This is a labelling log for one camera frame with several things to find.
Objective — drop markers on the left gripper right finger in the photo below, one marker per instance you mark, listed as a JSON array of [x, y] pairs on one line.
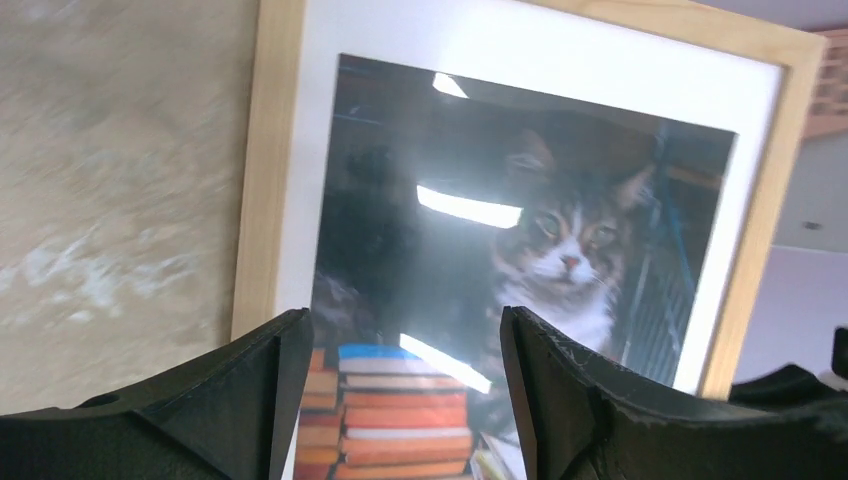
[[580, 415]]

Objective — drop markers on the orange desk file organizer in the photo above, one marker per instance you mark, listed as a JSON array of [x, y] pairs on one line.
[[828, 111]]

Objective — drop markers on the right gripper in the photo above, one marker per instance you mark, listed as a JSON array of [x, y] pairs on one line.
[[792, 386]]

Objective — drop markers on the white mat board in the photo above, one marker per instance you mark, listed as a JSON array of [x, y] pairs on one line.
[[311, 166]]

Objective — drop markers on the cat photo print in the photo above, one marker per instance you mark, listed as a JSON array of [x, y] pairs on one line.
[[447, 199]]

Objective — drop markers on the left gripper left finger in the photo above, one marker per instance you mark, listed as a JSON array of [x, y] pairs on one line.
[[228, 414]]

